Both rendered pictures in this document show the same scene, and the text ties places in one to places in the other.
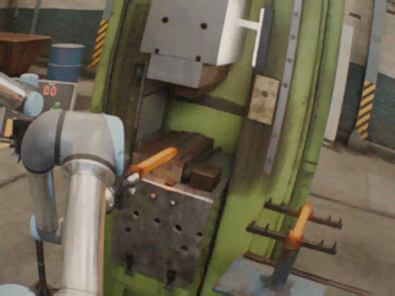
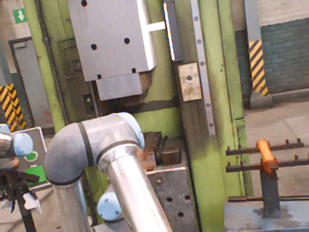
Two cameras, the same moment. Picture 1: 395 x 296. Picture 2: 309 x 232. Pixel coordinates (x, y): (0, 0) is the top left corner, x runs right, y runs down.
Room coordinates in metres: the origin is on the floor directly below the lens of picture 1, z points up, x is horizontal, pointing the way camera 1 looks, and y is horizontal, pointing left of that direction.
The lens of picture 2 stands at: (-0.12, 0.20, 1.45)
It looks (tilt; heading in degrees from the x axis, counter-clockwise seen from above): 14 degrees down; 354
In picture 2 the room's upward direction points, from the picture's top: 11 degrees counter-clockwise
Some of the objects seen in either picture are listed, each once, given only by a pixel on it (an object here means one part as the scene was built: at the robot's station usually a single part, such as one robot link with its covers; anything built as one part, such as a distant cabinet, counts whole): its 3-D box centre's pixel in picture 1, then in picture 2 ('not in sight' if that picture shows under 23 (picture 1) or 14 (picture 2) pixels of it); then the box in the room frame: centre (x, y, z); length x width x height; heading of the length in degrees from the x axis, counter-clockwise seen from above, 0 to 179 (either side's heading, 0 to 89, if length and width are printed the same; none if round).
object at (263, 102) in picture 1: (264, 99); (190, 82); (1.60, -0.20, 1.27); 0.09 x 0.02 x 0.17; 76
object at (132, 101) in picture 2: (197, 85); (135, 95); (1.78, 0.05, 1.24); 0.30 x 0.07 x 0.06; 166
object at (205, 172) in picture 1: (206, 176); (172, 154); (1.56, -0.05, 0.95); 0.12 x 0.08 x 0.06; 166
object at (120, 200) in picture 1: (112, 194); not in sight; (1.14, 0.21, 1.00); 0.12 x 0.08 x 0.09; 166
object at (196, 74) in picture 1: (192, 66); (127, 81); (1.75, 0.08, 1.32); 0.42 x 0.20 x 0.10; 166
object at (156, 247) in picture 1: (178, 211); (159, 192); (1.75, 0.03, 0.69); 0.56 x 0.38 x 0.45; 166
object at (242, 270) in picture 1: (276, 284); (272, 213); (1.22, -0.37, 0.71); 0.40 x 0.30 x 0.02; 71
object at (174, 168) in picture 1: (175, 151); (140, 149); (1.75, 0.08, 0.96); 0.42 x 0.20 x 0.09; 166
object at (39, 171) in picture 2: not in sight; (36, 175); (1.50, 0.58, 1.01); 0.07 x 0.05 x 0.07; 101
